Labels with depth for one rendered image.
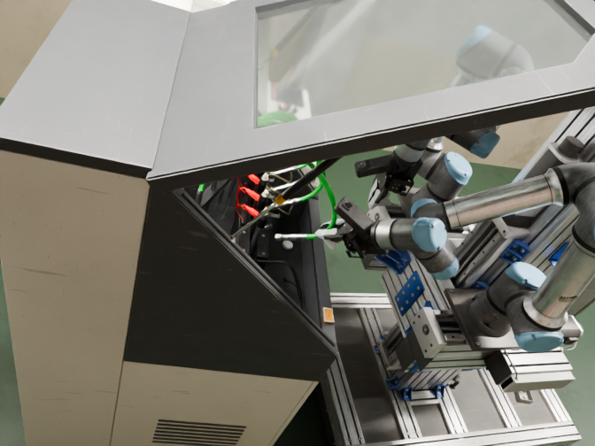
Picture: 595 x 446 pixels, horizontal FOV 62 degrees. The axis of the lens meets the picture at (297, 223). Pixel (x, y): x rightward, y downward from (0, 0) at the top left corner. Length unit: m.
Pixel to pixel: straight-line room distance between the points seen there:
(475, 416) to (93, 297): 1.90
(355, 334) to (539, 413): 1.00
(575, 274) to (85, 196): 1.10
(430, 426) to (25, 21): 3.03
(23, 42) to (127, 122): 2.47
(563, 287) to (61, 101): 1.20
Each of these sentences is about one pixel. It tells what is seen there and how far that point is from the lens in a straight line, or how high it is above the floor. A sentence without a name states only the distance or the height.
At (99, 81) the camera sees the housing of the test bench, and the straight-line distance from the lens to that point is 1.15.
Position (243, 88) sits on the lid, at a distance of 1.08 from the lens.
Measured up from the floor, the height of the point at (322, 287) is 0.95.
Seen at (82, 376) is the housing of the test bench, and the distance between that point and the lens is 1.61.
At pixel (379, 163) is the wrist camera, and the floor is 1.39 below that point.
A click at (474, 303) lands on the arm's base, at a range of 1.68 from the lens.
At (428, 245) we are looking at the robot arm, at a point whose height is 1.44.
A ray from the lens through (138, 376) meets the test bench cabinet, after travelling 1.57.
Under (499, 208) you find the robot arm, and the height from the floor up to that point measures 1.49.
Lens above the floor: 2.11
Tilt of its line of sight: 42 degrees down
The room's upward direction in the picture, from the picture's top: 25 degrees clockwise
